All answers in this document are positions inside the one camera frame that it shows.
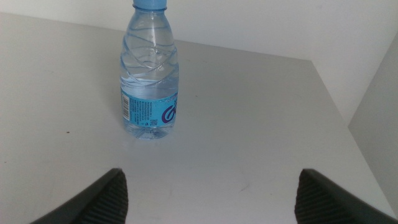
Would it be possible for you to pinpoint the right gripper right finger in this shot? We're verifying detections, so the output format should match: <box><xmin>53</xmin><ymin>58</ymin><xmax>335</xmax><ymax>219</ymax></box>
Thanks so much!
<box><xmin>294</xmin><ymin>169</ymin><xmax>398</xmax><ymax>224</ymax></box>

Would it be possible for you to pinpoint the clear water bottle blue cap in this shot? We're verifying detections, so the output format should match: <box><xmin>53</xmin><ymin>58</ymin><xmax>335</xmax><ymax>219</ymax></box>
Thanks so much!
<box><xmin>119</xmin><ymin>0</ymin><xmax>180</xmax><ymax>140</ymax></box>

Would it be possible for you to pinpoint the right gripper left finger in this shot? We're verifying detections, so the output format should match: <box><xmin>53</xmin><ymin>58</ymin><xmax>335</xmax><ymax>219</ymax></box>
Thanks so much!
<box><xmin>29</xmin><ymin>168</ymin><xmax>129</xmax><ymax>224</ymax></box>

